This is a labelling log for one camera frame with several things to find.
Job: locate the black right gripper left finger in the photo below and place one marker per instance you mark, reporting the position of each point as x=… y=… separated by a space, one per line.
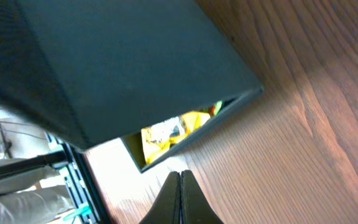
x=166 y=207

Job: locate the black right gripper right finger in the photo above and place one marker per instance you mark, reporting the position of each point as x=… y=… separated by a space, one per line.
x=195 y=208

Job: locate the yellow sunflower seed bag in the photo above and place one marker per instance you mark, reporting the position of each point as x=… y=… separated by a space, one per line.
x=159 y=138

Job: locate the black gift box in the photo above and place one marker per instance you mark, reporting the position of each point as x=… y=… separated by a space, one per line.
x=93 y=71

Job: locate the green Haribo gummy bag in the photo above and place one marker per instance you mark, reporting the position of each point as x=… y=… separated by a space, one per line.
x=214 y=109

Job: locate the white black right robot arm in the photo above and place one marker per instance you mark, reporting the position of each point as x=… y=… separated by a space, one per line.
x=180 y=200

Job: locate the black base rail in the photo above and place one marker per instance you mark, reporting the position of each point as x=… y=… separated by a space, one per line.
x=84 y=193

